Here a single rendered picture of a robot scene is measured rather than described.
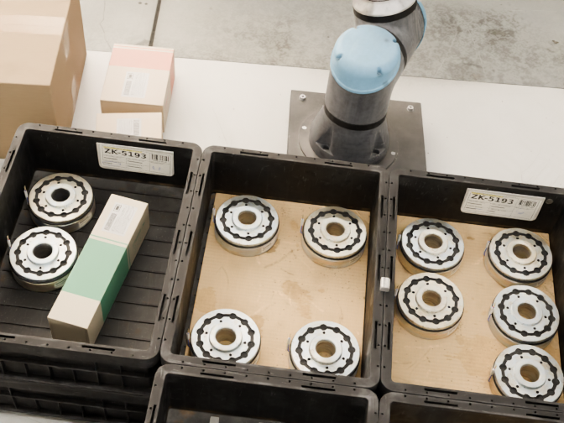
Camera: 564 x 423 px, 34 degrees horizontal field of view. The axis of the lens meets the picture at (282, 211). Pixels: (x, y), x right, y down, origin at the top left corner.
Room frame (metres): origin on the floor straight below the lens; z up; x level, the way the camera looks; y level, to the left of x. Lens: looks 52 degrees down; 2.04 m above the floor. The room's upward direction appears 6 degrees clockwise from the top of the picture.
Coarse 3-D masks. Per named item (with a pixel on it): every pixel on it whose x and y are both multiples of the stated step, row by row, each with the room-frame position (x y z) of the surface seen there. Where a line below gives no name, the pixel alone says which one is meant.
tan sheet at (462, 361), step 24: (480, 240) 0.95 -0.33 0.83; (480, 264) 0.90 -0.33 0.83; (480, 288) 0.85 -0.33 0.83; (504, 288) 0.85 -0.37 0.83; (552, 288) 0.86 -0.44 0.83; (480, 312) 0.80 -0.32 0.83; (408, 336) 0.75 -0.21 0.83; (456, 336) 0.76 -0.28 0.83; (480, 336) 0.76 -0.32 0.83; (408, 360) 0.71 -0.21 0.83; (432, 360) 0.71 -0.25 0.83; (456, 360) 0.71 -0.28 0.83; (480, 360) 0.72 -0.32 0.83; (432, 384) 0.67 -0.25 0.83; (456, 384) 0.67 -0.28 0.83; (480, 384) 0.68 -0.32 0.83
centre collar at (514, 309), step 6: (516, 300) 0.81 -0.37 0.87; (522, 300) 0.81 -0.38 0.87; (528, 300) 0.81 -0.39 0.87; (534, 300) 0.81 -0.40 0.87; (516, 306) 0.80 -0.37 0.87; (534, 306) 0.80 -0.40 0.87; (516, 312) 0.79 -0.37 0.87; (540, 312) 0.79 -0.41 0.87; (516, 318) 0.78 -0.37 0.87; (522, 318) 0.78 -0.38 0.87; (534, 318) 0.78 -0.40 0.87; (540, 318) 0.78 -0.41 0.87; (522, 324) 0.77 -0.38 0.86; (528, 324) 0.77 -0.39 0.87; (534, 324) 0.77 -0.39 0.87
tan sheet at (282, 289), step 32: (288, 224) 0.94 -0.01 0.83; (224, 256) 0.86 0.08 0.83; (256, 256) 0.87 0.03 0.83; (288, 256) 0.87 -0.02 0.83; (224, 288) 0.80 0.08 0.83; (256, 288) 0.80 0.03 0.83; (288, 288) 0.81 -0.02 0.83; (320, 288) 0.82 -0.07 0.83; (352, 288) 0.82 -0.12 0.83; (192, 320) 0.74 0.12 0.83; (256, 320) 0.75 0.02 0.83; (288, 320) 0.75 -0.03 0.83; (320, 320) 0.76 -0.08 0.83; (352, 320) 0.77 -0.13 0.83; (288, 352) 0.70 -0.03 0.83; (320, 352) 0.70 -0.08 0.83
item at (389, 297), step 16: (400, 176) 0.98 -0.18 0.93; (416, 176) 0.98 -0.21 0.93; (432, 176) 0.99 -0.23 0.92; (448, 176) 0.99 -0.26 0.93; (464, 176) 0.99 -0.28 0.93; (528, 192) 0.98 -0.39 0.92; (544, 192) 0.98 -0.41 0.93; (560, 192) 0.98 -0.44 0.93; (384, 304) 0.73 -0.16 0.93; (384, 320) 0.71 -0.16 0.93; (384, 336) 0.68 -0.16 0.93; (384, 352) 0.65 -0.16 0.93; (384, 368) 0.63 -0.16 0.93; (384, 384) 0.61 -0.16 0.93; (400, 384) 0.61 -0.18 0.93; (416, 384) 0.61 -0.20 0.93; (464, 400) 0.60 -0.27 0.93; (480, 400) 0.60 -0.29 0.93; (496, 400) 0.60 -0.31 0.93; (512, 400) 0.60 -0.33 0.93; (528, 400) 0.60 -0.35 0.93
